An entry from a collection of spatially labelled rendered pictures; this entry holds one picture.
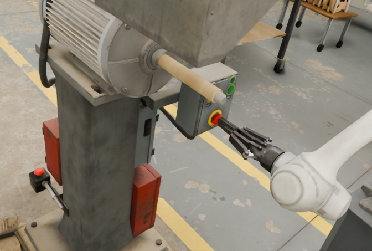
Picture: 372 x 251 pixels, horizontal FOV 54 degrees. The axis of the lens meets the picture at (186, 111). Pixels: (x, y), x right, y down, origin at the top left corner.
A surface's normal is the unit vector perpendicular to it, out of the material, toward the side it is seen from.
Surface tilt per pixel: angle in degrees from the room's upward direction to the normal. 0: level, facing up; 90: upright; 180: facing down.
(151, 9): 90
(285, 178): 71
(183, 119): 90
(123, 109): 90
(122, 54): 88
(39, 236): 8
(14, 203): 0
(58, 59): 0
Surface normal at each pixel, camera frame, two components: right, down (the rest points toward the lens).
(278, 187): -0.63, -0.07
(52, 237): -0.17, -0.64
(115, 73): 0.22, 0.66
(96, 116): 0.66, 0.50
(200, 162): 0.15, -0.82
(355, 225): -0.82, 0.22
